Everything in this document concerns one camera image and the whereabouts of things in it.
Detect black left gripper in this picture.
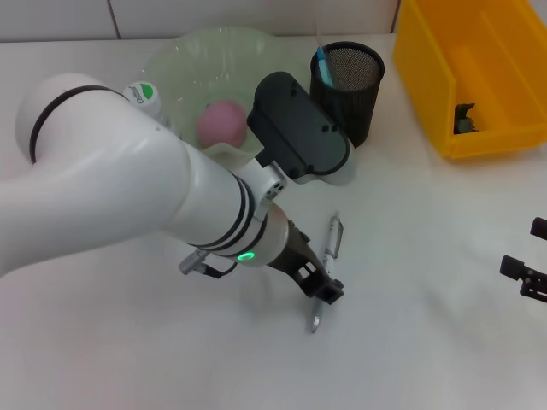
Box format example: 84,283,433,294
268,218,344,305

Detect silver white ballpoint pen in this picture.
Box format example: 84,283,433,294
309,214,346,335

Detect green plastic wrapper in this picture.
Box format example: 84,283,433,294
453,103,479,135

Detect pink peach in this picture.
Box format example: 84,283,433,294
196,100,250,149

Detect blue plastic scissors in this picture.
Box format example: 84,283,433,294
315,45,338,89

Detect clear green-label water bottle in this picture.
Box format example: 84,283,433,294
122,79,180,138

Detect black mesh pen holder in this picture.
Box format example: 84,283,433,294
309,41,385,149

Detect green wavy glass fruit bowl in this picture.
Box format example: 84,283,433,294
143,27,309,167

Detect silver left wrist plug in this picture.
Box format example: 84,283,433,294
178,250,210,275

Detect yellow plastic bin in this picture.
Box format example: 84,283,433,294
391,0,547,161

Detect thin black left wrist cable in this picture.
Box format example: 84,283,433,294
200,261,238,279

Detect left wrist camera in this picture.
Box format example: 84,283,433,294
246,71,356,187

